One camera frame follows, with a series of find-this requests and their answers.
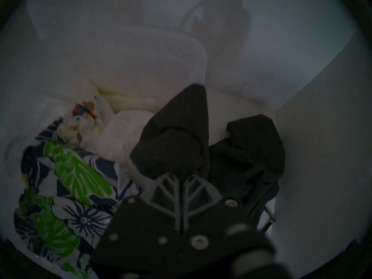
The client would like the white printed garment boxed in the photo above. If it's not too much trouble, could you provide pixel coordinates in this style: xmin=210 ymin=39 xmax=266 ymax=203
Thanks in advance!
xmin=87 ymin=87 xmax=163 ymax=183

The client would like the black garment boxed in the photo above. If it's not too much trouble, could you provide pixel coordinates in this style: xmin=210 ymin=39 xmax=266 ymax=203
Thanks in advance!
xmin=130 ymin=83 xmax=286 ymax=232

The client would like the green navy floral garment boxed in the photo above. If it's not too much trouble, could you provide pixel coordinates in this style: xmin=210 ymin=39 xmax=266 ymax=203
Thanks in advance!
xmin=14 ymin=117 xmax=143 ymax=277

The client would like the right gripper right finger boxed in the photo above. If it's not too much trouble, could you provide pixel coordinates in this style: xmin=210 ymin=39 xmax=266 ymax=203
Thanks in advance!
xmin=183 ymin=174 xmax=276 ymax=274

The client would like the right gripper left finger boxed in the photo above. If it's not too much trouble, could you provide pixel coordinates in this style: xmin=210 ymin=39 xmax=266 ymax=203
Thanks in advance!
xmin=92 ymin=173 xmax=183 ymax=274

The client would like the clear plastic storage bin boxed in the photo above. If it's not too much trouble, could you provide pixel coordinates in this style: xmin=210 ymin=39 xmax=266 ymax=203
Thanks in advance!
xmin=0 ymin=24 xmax=276 ymax=279

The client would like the white cartoon print garment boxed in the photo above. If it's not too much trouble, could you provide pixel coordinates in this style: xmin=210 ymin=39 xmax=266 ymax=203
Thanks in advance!
xmin=57 ymin=81 xmax=114 ymax=145

